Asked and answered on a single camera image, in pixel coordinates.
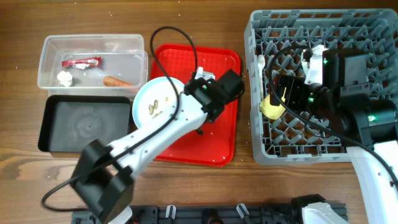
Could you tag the grey dishwasher rack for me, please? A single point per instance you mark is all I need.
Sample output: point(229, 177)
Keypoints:
point(286, 140)

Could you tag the large light blue plate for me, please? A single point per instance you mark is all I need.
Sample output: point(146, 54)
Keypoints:
point(157, 88)

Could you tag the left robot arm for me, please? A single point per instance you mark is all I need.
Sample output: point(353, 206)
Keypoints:
point(104, 176)

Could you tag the clear plastic waste bin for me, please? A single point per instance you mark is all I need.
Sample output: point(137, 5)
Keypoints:
point(122, 56)

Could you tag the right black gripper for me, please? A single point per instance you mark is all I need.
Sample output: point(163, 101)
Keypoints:
point(280, 93)

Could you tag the white tissue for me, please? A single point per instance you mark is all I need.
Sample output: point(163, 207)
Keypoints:
point(65, 79)

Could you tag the red plastic serving tray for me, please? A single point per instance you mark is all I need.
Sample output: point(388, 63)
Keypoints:
point(215, 147)

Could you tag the white plastic spoon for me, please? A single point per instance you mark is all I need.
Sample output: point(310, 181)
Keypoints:
point(261, 63)

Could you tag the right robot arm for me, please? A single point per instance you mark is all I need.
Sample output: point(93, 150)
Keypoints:
point(338, 103)

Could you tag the peanut shell food scraps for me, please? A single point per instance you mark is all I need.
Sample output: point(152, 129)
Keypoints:
point(158, 106)

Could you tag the orange carrot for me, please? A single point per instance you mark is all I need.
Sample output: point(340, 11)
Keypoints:
point(112, 81)

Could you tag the black plastic waste tray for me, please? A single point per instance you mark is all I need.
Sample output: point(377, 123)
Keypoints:
point(70, 122)

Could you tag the red snack wrapper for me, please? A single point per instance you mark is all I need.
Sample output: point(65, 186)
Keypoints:
point(82, 63)

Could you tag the yellow plastic cup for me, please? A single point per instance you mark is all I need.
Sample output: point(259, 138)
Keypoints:
point(271, 111)

